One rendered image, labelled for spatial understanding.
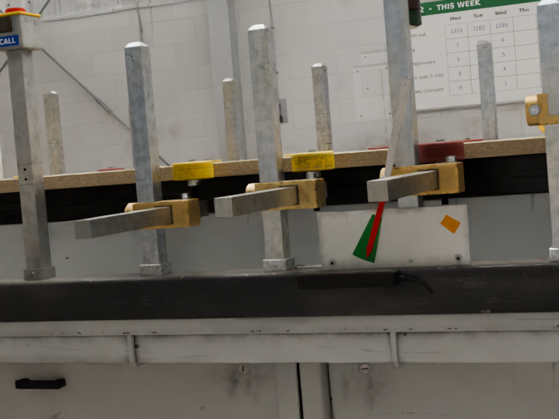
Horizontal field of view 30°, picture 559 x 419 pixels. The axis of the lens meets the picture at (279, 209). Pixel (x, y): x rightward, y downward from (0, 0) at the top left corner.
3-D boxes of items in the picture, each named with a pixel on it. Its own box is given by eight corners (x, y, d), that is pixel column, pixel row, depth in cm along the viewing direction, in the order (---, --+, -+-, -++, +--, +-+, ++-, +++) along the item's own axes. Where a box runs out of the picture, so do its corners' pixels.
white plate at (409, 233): (470, 265, 172) (466, 204, 171) (321, 270, 182) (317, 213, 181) (471, 264, 172) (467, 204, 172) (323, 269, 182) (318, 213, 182)
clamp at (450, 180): (459, 193, 172) (457, 162, 172) (380, 198, 177) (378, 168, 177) (466, 190, 177) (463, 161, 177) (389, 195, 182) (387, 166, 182)
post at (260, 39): (286, 294, 185) (264, 22, 183) (269, 294, 187) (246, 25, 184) (294, 291, 189) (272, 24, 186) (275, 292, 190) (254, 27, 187)
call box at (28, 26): (23, 51, 199) (20, 10, 199) (-7, 55, 202) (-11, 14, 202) (44, 53, 206) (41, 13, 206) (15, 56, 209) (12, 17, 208)
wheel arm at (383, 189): (390, 207, 145) (388, 176, 145) (367, 209, 146) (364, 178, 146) (456, 188, 185) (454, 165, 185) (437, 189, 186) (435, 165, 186)
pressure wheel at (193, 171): (224, 216, 203) (219, 157, 203) (185, 219, 200) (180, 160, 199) (208, 215, 210) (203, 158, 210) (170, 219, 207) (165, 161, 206)
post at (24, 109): (43, 279, 203) (22, 48, 201) (22, 280, 205) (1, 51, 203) (56, 277, 208) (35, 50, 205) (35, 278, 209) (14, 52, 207)
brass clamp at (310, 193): (316, 208, 181) (314, 179, 180) (244, 212, 186) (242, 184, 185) (327, 205, 186) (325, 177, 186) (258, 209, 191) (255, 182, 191)
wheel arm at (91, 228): (92, 244, 166) (90, 217, 166) (74, 244, 167) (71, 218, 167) (210, 219, 206) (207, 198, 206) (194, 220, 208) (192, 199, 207)
